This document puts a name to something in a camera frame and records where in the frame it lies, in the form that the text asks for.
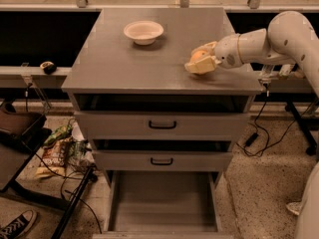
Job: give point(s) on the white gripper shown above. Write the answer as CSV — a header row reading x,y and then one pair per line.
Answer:
x,y
226,53

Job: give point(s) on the orange fruit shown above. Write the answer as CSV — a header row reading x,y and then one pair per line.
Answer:
x,y
198,55

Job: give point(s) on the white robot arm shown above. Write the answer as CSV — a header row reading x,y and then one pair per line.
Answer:
x,y
289,38

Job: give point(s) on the grey drawer cabinet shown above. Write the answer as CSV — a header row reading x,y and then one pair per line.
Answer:
x,y
114,74

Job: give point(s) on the grey top drawer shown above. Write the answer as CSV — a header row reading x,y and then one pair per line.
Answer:
x,y
151,125

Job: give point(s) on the grey middle drawer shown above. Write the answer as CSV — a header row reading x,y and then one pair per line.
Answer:
x,y
162,160

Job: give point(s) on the grey open bottom drawer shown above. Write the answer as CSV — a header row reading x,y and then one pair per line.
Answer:
x,y
162,205

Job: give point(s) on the clear plastic water bottle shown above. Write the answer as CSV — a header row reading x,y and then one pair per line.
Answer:
x,y
265,74

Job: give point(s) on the green label drink bottle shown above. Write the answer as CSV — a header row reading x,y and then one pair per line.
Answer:
x,y
286,70

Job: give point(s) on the black chair base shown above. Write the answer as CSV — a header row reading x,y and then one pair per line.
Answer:
x,y
305,125

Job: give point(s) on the yellow black tape measure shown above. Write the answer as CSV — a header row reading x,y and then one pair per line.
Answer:
x,y
48,67

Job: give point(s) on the green snack bag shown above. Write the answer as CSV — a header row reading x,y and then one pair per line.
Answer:
x,y
60,133

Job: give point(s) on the black tripod leg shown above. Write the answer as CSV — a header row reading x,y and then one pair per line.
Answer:
x,y
72,204

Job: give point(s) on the grey knit sneaker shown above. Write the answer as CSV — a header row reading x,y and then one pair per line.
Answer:
x,y
294,207

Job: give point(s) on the brown chip bag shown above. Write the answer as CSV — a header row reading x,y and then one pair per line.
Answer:
x,y
53,160

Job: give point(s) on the dark side table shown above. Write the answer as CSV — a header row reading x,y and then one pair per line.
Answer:
x,y
21,136

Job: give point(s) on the black white sneaker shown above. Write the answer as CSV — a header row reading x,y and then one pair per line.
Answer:
x,y
19,226

